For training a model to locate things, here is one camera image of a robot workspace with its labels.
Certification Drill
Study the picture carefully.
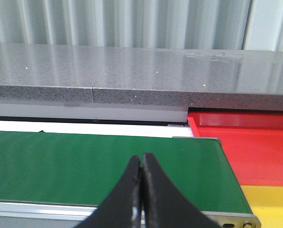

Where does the green conveyor belt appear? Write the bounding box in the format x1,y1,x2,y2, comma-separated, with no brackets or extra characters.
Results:
0,131,251,213

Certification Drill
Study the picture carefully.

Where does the white pleated curtain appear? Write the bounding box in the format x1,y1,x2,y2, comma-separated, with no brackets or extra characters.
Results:
0,0,283,51

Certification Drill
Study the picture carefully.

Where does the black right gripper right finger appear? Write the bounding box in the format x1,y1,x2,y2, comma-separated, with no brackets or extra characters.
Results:
142,153,220,228

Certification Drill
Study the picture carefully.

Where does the yellow plastic tray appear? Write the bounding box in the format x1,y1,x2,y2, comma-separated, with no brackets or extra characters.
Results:
242,185,283,228

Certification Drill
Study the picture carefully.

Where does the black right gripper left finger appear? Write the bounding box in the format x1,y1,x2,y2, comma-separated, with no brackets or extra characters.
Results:
76,155,141,228

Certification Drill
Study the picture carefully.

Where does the red plastic tray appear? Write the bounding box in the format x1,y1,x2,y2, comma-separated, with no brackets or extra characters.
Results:
187,111,283,186

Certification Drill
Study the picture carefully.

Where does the white panel under counter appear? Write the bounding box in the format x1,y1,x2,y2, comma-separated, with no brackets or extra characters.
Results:
0,100,188,123

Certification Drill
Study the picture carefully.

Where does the grey speckled stone counter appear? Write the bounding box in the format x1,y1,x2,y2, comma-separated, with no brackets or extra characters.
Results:
0,43,283,112

